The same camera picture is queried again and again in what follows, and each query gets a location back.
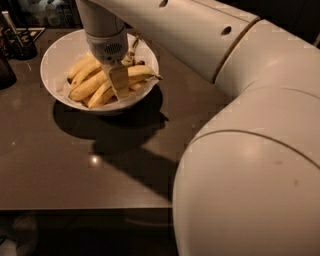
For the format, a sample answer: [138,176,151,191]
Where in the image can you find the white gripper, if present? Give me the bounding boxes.
[86,29,129,99]

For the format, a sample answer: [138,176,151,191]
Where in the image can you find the yellow banana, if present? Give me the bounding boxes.
[67,36,139,84]
[69,70,107,102]
[84,65,162,109]
[70,61,102,90]

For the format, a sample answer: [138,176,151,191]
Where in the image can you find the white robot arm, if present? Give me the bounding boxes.
[76,0,320,256]

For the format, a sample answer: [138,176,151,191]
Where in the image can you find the lower partly hidden banana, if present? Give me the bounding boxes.
[103,81,146,104]

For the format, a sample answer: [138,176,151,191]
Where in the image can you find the bottles in background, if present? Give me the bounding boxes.
[17,0,81,28]

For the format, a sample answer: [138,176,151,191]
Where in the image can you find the dark round object left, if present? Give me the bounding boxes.
[0,55,17,89]

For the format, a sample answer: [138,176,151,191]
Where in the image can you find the white pen in holder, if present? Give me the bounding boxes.
[1,10,23,47]

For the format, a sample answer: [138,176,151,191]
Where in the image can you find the black wire pen holder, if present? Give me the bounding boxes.
[4,28,37,60]

